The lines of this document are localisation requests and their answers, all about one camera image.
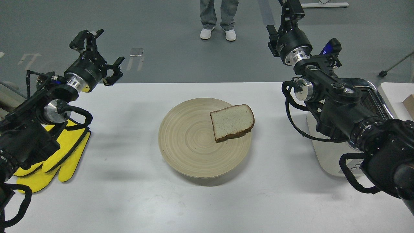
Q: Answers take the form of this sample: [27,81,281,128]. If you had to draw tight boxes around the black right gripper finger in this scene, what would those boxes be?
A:
[279,0,305,30]

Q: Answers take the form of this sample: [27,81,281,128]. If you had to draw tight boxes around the slice of bread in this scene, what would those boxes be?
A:
[209,104,255,143]

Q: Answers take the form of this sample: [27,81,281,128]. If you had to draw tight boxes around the white side table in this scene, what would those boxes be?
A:
[377,82,414,121]

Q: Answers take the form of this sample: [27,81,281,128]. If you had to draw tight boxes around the grey stand leg with foot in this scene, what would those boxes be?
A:
[378,50,414,79]

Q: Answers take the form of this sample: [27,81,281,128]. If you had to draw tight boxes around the white bar on floor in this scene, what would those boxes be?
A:
[301,2,349,8]

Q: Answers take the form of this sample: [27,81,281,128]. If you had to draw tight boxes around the brown cardboard box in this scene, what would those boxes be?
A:
[402,94,414,119]

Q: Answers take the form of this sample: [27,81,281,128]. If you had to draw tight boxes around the cream chrome toaster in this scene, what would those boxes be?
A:
[306,78,394,178]

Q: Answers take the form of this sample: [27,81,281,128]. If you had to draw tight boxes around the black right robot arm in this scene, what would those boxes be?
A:
[267,0,413,203]

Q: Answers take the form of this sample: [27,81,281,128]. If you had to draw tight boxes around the round wooden plate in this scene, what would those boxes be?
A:
[158,98,252,178]

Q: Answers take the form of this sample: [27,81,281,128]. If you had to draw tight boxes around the small grey floor plate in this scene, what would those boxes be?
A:
[129,48,144,57]

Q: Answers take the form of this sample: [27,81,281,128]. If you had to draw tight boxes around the person legs in jeans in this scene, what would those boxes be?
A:
[199,0,239,41]

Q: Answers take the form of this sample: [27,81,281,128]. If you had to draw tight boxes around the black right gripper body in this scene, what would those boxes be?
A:
[267,25,312,65]

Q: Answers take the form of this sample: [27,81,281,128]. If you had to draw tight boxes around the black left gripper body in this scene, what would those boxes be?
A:
[64,56,107,93]

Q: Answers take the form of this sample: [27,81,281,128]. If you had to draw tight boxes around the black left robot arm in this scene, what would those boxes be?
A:
[1,29,124,232]

